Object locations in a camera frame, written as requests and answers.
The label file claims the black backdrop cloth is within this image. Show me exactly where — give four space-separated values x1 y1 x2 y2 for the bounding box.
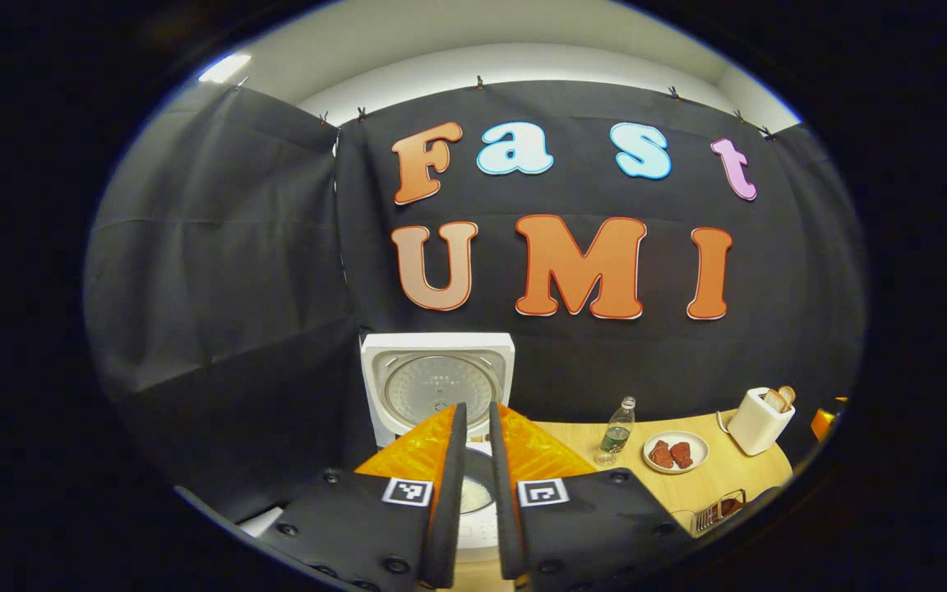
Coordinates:
83 80 867 527

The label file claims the white box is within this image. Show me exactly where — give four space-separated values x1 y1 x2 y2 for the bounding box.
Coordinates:
238 505 285 537

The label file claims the clear plastic water bottle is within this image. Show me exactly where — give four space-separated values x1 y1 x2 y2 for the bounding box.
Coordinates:
594 396 636 467

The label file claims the white toaster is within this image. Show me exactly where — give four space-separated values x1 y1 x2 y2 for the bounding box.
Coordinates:
727 388 795 456

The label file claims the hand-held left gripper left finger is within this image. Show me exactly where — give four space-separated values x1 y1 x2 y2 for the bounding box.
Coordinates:
260 401 468 592

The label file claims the wire chopstick holder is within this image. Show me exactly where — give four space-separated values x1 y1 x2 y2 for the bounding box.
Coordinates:
691 489 747 535

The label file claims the white rice cooker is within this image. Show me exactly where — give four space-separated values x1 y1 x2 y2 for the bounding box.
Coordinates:
360 333 515 565

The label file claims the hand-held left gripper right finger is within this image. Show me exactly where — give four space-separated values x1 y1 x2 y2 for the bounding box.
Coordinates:
488 401 692 592

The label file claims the ceiling light panel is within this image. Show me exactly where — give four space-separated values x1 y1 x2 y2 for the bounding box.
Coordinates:
198 53 252 85

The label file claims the white round plate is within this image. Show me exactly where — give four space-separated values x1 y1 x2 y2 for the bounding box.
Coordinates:
643 431 709 475

